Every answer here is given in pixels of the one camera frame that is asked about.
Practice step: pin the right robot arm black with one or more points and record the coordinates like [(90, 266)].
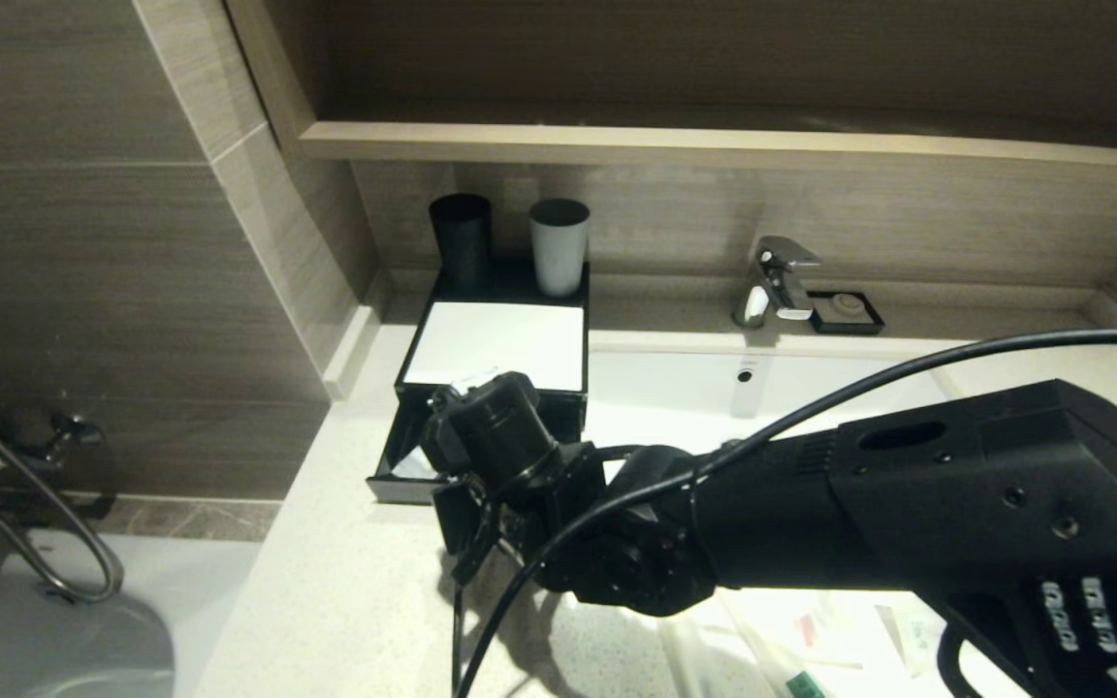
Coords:
[(908, 504)]

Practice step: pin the crumpled shower cap packet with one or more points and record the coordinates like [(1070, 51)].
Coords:
[(908, 635)]

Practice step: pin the black box drawer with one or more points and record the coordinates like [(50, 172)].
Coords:
[(394, 490)]

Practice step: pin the grey cup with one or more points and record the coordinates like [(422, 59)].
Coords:
[(558, 247)]

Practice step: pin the chrome bathtub mixer tap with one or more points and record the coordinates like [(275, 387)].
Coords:
[(69, 431)]

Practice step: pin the chrome sink faucet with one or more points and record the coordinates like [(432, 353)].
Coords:
[(777, 276)]

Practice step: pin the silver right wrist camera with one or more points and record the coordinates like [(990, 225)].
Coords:
[(457, 514)]

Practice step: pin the white bathtub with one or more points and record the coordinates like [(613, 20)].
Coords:
[(200, 601)]

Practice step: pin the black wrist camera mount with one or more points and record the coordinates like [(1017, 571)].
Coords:
[(539, 504)]

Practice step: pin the black amenity box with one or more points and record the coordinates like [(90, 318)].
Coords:
[(510, 281)]

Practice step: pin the long packet large green label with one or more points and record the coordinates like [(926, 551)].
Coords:
[(801, 679)]

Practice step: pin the small packet with pink item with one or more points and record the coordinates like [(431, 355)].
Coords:
[(825, 630)]

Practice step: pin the white sink basin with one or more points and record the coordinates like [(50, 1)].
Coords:
[(665, 397)]

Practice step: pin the black cup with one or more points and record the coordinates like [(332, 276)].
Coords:
[(460, 237)]

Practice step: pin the round soap bar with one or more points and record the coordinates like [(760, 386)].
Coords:
[(847, 304)]

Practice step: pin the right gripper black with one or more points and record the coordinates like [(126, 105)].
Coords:
[(495, 427)]

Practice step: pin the black soap dish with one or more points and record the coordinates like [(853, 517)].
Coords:
[(869, 322)]

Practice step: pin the white tube packet green label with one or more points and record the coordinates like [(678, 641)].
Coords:
[(413, 465)]

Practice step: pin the wooden wall shelf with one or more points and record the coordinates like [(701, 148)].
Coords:
[(714, 145)]

